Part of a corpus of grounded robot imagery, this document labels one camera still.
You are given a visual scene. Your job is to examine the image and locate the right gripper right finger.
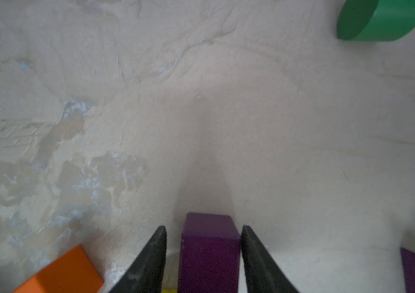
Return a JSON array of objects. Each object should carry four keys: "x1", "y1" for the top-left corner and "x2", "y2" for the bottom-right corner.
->
[{"x1": 241, "y1": 225, "x2": 299, "y2": 293}]

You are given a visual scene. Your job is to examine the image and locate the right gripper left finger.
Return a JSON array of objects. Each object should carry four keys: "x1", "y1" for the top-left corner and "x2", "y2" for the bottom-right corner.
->
[{"x1": 109, "y1": 225, "x2": 167, "y2": 293}]

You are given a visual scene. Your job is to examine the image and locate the purple cube block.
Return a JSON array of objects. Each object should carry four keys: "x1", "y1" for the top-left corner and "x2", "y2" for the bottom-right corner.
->
[{"x1": 178, "y1": 212, "x2": 241, "y2": 293}]

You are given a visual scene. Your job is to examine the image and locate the yellow half-moon block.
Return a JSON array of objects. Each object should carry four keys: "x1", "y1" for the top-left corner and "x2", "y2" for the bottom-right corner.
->
[{"x1": 161, "y1": 289, "x2": 177, "y2": 293}]

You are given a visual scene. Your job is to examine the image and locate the orange small rectangular block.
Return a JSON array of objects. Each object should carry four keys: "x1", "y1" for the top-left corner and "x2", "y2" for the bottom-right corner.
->
[{"x1": 14, "y1": 245, "x2": 104, "y2": 293}]

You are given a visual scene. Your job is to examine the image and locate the green cylinder block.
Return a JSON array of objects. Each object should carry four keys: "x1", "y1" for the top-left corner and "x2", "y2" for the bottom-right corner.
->
[{"x1": 337, "y1": 0, "x2": 415, "y2": 42}]

